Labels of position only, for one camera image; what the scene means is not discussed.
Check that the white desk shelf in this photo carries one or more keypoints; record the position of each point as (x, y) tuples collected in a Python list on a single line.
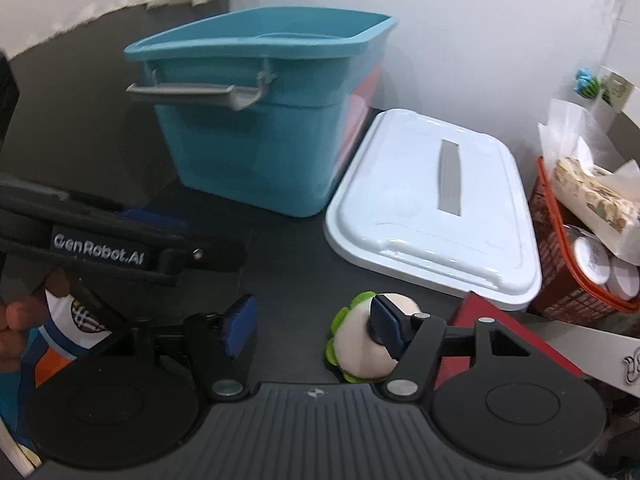
[(610, 358)]

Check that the red plastic basket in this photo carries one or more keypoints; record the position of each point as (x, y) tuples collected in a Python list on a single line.
[(566, 294)]

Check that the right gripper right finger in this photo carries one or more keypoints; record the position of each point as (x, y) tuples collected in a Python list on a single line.
[(414, 376)]

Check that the teal plastic storage bin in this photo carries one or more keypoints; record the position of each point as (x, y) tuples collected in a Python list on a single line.
[(264, 106)]

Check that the person's hand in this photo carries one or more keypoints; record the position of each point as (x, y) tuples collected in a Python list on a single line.
[(23, 315)]

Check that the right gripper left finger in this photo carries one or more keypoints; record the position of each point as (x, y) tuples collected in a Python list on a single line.
[(220, 348)]

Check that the white bin lid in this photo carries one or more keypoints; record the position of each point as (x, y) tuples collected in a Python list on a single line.
[(439, 206)]

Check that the red box with label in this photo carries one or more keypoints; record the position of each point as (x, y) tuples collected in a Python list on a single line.
[(474, 307)]

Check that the plush burger toy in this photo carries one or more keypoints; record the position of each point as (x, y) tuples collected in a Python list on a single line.
[(368, 337)]

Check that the blue green small toy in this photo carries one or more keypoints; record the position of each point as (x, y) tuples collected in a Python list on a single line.
[(587, 86)]

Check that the patterned tissue box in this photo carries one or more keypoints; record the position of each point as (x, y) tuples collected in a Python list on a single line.
[(612, 218)]

